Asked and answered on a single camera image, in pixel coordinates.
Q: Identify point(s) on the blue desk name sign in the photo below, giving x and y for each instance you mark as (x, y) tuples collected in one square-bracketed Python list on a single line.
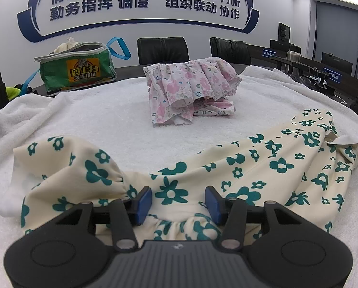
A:
[(268, 53), (331, 76)]

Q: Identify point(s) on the white fluffy blanket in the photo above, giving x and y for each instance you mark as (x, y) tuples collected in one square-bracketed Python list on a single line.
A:
[(107, 120)]

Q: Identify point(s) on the yellow-green cloth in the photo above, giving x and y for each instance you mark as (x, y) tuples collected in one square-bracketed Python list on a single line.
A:
[(13, 92)]

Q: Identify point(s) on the pink floral garment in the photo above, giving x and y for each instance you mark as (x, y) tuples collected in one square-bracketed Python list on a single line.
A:
[(182, 87)]

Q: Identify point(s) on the steel thermos bottle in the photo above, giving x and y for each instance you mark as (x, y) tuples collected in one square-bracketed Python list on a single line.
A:
[(293, 61)]

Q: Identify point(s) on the black office chair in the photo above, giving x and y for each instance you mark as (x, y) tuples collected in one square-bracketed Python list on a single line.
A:
[(235, 49), (164, 51)]

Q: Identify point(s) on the black upright monitor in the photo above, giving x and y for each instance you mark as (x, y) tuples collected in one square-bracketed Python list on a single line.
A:
[(283, 33)]

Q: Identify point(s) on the cream green-flower garment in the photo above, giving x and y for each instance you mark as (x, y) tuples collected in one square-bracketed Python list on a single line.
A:
[(197, 174)]

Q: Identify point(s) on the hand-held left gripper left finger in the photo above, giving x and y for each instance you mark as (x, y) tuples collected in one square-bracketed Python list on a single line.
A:
[(144, 207)]

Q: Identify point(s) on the blue wall lettering sign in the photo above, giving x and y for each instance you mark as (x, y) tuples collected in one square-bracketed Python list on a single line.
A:
[(27, 27)]

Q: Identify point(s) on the black desk monitor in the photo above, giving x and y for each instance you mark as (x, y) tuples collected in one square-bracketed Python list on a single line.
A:
[(337, 61)]

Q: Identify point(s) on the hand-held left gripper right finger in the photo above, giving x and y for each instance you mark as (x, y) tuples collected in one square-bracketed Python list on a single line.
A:
[(213, 207)]

